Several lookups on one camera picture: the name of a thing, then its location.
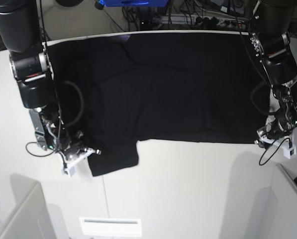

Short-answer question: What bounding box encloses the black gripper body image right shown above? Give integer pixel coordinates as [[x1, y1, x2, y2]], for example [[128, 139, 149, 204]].
[[257, 119, 293, 139]]

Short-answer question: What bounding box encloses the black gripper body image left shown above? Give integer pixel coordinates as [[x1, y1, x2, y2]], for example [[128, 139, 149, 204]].
[[55, 129, 88, 159]]

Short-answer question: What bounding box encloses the black T-shirt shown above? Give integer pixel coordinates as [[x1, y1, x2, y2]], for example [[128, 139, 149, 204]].
[[48, 32, 270, 177]]

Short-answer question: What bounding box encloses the robot arm image left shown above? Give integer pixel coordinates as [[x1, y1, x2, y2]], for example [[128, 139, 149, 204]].
[[0, 0, 101, 163]]

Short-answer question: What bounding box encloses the robot arm image right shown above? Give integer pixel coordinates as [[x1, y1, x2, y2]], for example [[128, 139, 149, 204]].
[[249, 0, 297, 148]]

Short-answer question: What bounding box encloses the white partition panel right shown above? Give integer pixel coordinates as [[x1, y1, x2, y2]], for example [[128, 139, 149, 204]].
[[269, 164, 297, 239]]

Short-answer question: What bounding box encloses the white partition panel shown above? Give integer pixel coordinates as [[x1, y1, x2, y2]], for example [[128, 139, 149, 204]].
[[269, 164, 297, 239], [0, 182, 56, 239]]

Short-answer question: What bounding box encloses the white partition panel left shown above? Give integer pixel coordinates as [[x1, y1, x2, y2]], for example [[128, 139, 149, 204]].
[[0, 182, 56, 239]]

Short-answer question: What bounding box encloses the blue box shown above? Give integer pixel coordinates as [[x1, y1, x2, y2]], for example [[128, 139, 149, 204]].
[[100, 0, 168, 7]]

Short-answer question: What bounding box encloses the white power strip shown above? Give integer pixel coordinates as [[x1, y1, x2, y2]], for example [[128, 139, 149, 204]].
[[154, 14, 247, 29]]

